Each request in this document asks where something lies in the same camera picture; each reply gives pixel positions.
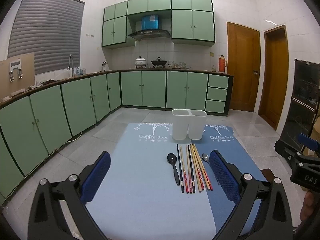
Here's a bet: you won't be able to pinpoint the white plastic bracket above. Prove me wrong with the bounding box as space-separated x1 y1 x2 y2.
9 58 24 82

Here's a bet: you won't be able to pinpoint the orange thermos flask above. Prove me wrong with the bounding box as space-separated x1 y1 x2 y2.
218 54 228 74

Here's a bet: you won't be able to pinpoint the brown cardboard box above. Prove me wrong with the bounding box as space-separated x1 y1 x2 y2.
309 114 320 155

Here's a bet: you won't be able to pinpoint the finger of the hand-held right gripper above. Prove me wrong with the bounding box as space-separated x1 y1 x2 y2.
274 140 300 167
297 133 320 155

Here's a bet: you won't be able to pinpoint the black plastic spoon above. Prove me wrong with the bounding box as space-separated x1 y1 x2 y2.
167 152 181 186

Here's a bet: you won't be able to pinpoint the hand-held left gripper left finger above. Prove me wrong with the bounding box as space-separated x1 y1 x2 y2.
27 151 112 240

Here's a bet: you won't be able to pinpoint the green wall cabinets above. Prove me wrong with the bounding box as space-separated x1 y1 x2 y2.
101 0 216 48

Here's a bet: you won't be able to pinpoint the brown wooden door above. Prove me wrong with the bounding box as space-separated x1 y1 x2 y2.
257 25 289 131
226 21 261 113

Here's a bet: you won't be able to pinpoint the person's right hand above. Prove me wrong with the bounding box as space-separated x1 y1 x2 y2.
299 191 319 228

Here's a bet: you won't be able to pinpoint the cardboard sheet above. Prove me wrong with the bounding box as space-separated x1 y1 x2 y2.
0 53 35 100

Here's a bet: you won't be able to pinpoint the light blue printed mat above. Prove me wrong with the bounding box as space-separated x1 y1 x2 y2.
85 122 217 240

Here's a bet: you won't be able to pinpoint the row of mixed chopsticks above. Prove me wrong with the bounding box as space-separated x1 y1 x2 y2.
176 144 213 194

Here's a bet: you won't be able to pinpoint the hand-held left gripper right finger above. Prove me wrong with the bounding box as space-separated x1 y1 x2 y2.
208 149 294 240

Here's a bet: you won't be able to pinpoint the green base cabinets with countertop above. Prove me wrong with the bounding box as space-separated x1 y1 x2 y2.
0 69 234 200

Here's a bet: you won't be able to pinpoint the black glass-door cabinet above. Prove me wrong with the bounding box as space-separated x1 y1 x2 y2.
278 59 320 153

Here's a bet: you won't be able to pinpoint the gas stove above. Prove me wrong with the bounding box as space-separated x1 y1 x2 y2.
129 65 168 70

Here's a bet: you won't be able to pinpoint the white floor cable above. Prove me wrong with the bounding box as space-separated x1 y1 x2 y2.
0 131 83 202

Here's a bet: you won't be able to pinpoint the group of glass jars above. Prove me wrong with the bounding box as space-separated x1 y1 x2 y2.
167 61 188 69

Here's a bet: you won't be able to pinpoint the dark cloth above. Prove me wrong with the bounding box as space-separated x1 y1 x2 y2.
27 79 59 89

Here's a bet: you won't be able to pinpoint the white two-compartment utensil holder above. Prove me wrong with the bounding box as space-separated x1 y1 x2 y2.
172 109 208 141

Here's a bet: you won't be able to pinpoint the range hood with blue chimney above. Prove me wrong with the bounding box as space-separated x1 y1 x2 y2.
128 15 171 41

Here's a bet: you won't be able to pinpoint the black wok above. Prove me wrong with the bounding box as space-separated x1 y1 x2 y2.
151 57 167 68

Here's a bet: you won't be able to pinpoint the metal sink faucet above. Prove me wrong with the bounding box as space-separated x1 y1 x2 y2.
67 54 76 77

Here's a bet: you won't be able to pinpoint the grey window blind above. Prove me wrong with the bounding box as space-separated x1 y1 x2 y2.
7 0 85 75

